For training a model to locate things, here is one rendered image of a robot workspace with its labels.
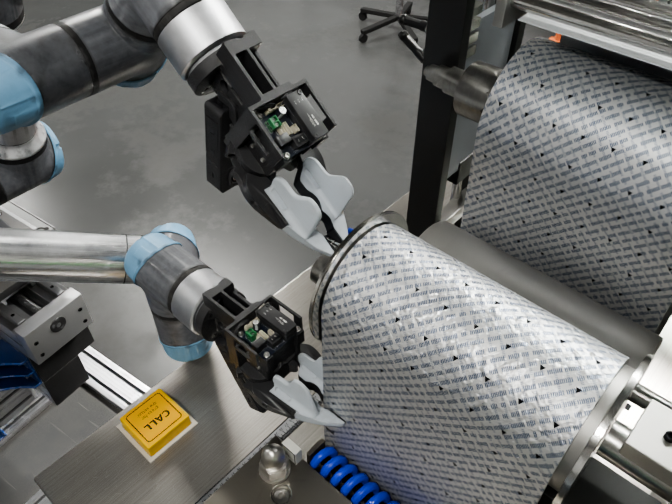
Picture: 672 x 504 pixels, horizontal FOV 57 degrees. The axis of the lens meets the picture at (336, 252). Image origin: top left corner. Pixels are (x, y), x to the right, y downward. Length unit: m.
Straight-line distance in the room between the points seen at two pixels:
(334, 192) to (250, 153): 0.09
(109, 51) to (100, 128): 2.65
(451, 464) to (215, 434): 0.43
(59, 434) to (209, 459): 0.98
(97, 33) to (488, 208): 0.44
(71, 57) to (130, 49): 0.06
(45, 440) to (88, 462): 0.91
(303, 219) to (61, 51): 0.28
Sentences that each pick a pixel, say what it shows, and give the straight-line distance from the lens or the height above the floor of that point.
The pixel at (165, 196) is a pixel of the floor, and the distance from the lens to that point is 2.78.
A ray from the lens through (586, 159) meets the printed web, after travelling 0.63.
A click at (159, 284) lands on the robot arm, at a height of 1.13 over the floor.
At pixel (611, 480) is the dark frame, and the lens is 0.72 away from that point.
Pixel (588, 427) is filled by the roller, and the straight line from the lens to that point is 0.50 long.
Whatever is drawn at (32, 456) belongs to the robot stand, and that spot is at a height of 0.21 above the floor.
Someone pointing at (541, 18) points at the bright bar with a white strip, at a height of 1.44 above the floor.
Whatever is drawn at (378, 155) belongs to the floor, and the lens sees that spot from 2.93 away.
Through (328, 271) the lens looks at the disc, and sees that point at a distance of 0.55.
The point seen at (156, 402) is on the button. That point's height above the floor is 0.92.
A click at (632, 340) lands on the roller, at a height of 1.23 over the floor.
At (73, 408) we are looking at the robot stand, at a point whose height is 0.21.
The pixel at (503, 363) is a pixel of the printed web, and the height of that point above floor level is 1.30.
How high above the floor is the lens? 1.70
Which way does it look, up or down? 44 degrees down
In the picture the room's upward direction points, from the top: straight up
